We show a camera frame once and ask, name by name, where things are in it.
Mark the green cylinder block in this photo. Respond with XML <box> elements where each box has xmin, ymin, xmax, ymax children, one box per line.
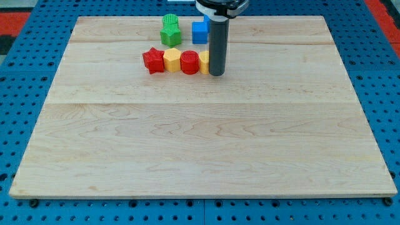
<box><xmin>162</xmin><ymin>14</ymin><xmax>179</xmax><ymax>27</ymax></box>

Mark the yellow block behind rod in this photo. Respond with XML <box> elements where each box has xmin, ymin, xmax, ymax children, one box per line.
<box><xmin>199</xmin><ymin>51</ymin><xmax>209</xmax><ymax>74</ymax></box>

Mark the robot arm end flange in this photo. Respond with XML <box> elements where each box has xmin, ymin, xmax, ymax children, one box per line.
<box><xmin>196</xmin><ymin>0</ymin><xmax>250</xmax><ymax>22</ymax></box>

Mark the blue block behind cube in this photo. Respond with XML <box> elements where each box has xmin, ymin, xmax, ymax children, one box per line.
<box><xmin>203</xmin><ymin>14</ymin><xmax>210</xmax><ymax>33</ymax></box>

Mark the green star block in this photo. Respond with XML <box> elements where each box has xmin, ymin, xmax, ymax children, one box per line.
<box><xmin>160</xmin><ymin>24</ymin><xmax>182</xmax><ymax>48</ymax></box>

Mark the wooden board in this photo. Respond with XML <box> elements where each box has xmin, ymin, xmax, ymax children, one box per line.
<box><xmin>9</xmin><ymin>16</ymin><xmax>398</xmax><ymax>199</ymax></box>

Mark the red star block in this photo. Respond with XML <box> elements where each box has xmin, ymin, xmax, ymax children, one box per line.
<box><xmin>142</xmin><ymin>47</ymin><xmax>164</xmax><ymax>74</ymax></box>

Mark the red cylinder block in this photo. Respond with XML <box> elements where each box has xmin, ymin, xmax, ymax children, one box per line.
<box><xmin>180</xmin><ymin>50</ymin><xmax>199</xmax><ymax>75</ymax></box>

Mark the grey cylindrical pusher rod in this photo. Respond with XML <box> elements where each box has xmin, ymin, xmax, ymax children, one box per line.
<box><xmin>209</xmin><ymin>19</ymin><xmax>229</xmax><ymax>76</ymax></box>

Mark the yellow hexagon block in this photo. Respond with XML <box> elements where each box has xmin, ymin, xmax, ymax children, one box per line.
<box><xmin>163</xmin><ymin>48</ymin><xmax>181</xmax><ymax>73</ymax></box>

